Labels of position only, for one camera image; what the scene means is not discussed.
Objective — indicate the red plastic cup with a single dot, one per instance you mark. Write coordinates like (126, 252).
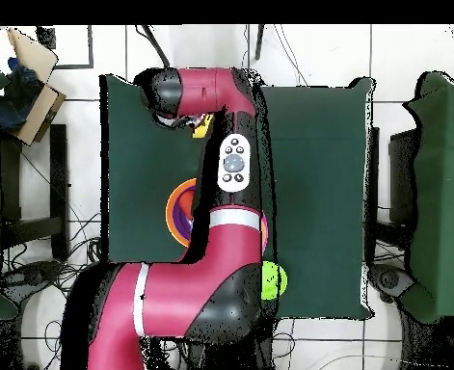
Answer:
(186, 200)

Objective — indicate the purple plastic bowl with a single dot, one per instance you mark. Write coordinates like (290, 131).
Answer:
(182, 227)

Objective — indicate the orange-yellow plastic cup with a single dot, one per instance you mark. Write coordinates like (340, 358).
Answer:
(202, 129)

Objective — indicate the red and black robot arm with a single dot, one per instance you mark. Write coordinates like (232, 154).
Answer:
(180, 293)

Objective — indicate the small green plastic bowl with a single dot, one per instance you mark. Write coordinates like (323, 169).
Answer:
(274, 280)

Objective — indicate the dark green tablecloth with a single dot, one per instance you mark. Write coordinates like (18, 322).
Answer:
(315, 173)

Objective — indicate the black tripod leg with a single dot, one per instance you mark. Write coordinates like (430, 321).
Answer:
(155, 44)
(259, 42)

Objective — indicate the black chair base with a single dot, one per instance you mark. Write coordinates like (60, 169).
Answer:
(33, 275)
(390, 279)

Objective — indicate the dark blue cloth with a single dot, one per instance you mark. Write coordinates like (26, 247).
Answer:
(16, 100)

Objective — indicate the cardboard box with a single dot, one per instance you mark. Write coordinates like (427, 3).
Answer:
(33, 54)

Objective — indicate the black stool frame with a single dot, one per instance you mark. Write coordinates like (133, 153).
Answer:
(58, 173)

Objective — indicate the black metal frame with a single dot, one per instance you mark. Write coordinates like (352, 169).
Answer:
(47, 38)

